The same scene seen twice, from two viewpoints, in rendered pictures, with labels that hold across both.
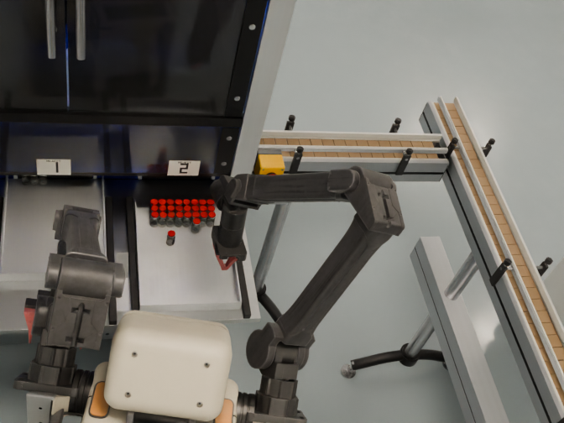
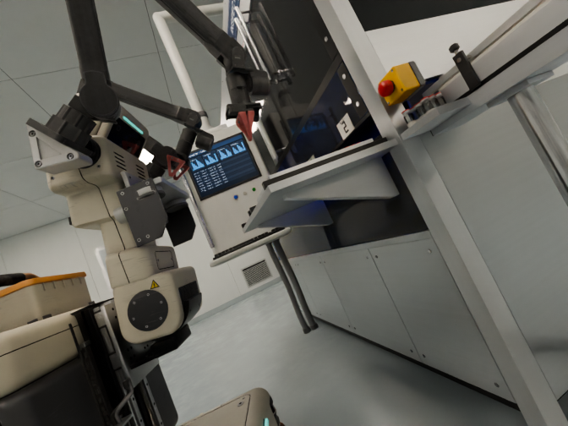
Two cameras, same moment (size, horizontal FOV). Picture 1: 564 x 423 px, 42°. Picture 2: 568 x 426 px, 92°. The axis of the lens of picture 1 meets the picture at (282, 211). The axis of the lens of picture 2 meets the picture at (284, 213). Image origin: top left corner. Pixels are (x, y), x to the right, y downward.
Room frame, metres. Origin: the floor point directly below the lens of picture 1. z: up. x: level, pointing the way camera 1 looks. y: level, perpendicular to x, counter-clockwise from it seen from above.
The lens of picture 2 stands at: (1.12, -0.67, 0.74)
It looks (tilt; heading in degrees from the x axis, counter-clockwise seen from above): 6 degrees up; 96
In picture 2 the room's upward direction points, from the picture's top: 24 degrees counter-clockwise
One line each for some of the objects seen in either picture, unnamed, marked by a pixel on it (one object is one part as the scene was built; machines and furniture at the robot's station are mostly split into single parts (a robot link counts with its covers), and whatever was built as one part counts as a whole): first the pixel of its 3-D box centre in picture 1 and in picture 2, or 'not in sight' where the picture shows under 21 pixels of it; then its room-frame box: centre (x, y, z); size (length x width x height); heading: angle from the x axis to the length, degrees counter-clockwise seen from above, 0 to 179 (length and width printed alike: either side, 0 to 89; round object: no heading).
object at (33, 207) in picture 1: (54, 222); not in sight; (1.12, 0.57, 0.90); 0.34 x 0.26 x 0.04; 24
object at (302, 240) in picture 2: not in sight; (305, 235); (1.00, 1.08, 0.73); 1.98 x 0.01 x 0.25; 114
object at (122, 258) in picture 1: (122, 281); not in sight; (1.00, 0.33, 0.91); 0.14 x 0.03 x 0.06; 23
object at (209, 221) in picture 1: (183, 219); not in sight; (1.26, 0.26, 0.90); 0.18 x 0.02 x 0.05; 113
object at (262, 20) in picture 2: (168, 17); (286, 30); (1.32, 0.37, 1.50); 0.43 x 0.01 x 0.59; 114
